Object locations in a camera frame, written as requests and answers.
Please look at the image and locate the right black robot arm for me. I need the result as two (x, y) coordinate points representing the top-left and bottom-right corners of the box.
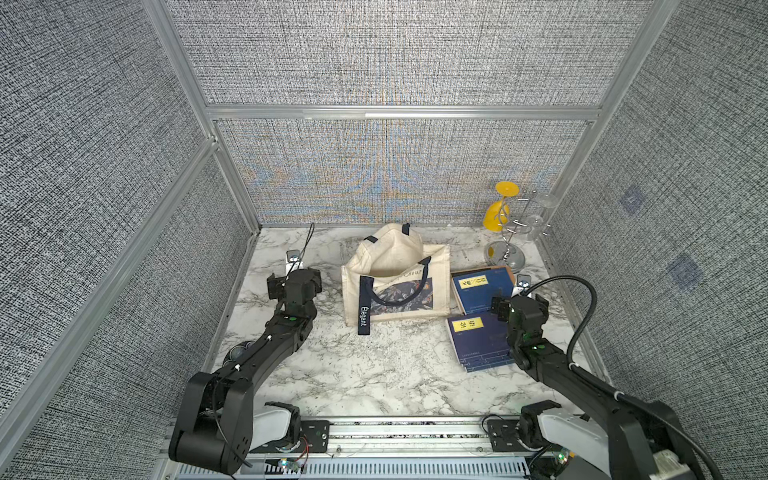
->
(490, 289), (722, 479)

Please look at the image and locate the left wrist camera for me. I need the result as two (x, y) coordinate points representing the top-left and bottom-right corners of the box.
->
(285, 249), (304, 275)

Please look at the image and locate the cream canvas tote bag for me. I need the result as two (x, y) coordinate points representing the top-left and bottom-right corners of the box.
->
(341, 223), (451, 336)

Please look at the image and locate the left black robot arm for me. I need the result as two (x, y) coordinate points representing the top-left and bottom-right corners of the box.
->
(168, 268), (322, 476)

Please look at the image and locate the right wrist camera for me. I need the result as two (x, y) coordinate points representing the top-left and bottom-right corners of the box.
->
(513, 272), (533, 297)

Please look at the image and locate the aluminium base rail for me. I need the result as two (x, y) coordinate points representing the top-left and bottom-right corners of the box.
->
(155, 413), (667, 480)

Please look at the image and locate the dark round cup cluster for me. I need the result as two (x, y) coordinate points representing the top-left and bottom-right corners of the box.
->
(222, 341), (253, 366)

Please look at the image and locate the clear wine glass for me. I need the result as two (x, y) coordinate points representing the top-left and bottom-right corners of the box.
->
(521, 194), (558, 242)

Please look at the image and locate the yellow wine glass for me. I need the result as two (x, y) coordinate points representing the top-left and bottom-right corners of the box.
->
(482, 181), (520, 233)

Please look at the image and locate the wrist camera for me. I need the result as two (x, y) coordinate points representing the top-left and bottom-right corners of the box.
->
(513, 272), (533, 297)
(285, 249), (304, 275)

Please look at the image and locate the blue book stack in bag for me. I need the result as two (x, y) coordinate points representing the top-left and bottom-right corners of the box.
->
(447, 312), (514, 373)

